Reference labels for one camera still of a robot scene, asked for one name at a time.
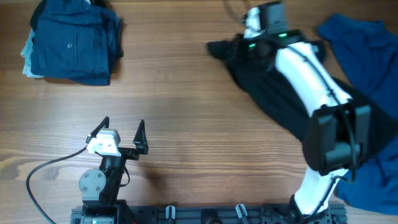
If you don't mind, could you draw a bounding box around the folded light grey garment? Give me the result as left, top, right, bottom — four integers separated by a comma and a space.
21, 29, 43, 78

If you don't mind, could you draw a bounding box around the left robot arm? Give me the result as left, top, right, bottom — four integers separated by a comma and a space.
71, 117, 149, 224

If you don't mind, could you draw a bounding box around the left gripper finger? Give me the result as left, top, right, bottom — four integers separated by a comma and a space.
86, 116, 109, 143
133, 119, 149, 154

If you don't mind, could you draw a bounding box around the folded dark blue shirt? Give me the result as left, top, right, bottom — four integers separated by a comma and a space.
30, 0, 123, 86

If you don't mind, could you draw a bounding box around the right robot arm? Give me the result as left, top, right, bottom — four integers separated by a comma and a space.
240, 1, 371, 223

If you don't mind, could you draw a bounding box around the blue t-shirt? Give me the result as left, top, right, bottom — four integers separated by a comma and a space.
318, 14, 397, 215

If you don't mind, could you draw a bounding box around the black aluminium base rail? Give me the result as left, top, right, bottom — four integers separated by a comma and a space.
70, 202, 348, 224

